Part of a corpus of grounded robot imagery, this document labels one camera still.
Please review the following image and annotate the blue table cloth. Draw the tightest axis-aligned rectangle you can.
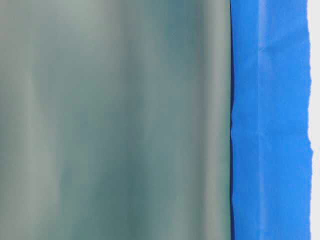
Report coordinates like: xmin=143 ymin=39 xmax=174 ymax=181
xmin=230 ymin=0 xmax=313 ymax=240

